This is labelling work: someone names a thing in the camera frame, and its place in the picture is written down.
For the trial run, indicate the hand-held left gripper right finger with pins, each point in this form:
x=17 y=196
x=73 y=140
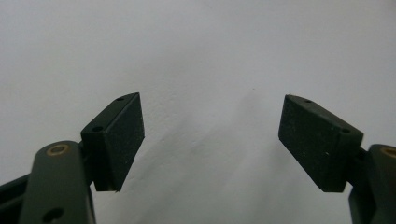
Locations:
x=314 y=140

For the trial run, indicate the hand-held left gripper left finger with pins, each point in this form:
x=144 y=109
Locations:
x=115 y=140

